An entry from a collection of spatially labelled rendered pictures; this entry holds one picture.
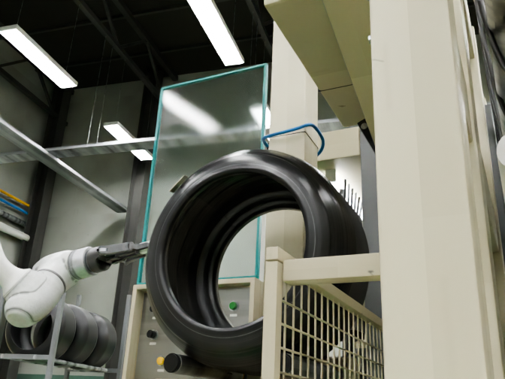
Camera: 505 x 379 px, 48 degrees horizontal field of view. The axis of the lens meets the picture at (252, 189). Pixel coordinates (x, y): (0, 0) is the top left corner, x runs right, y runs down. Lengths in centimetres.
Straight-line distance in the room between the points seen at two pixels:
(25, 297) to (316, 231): 81
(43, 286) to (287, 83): 101
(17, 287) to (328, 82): 101
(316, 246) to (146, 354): 122
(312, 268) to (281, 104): 125
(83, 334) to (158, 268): 403
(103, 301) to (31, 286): 1058
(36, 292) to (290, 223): 75
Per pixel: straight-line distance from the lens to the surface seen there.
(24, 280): 167
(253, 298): 208
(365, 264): 71
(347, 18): 128
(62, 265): 175
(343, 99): 163
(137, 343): 237
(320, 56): 146
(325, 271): 72
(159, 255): 145
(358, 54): 133
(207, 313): 165
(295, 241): 170
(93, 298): 1237
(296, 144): 183
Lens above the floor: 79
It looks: 22 degrees up
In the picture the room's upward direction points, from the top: 3 degrees clockwise
